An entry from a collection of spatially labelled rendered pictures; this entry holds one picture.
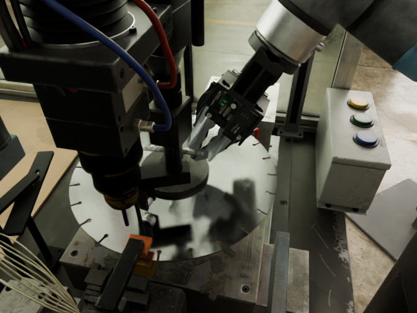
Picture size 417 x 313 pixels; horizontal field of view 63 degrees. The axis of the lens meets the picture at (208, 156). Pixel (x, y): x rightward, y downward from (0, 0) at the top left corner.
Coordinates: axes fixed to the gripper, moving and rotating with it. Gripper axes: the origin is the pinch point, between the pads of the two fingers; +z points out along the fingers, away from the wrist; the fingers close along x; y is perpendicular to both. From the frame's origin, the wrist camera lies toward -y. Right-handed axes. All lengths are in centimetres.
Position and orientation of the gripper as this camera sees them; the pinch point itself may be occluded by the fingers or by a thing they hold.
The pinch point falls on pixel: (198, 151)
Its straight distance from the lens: 53.6
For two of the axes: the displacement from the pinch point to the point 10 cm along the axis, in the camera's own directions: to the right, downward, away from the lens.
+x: 8.1, 5.8, 0.7
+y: -2.6, 4.6, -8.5
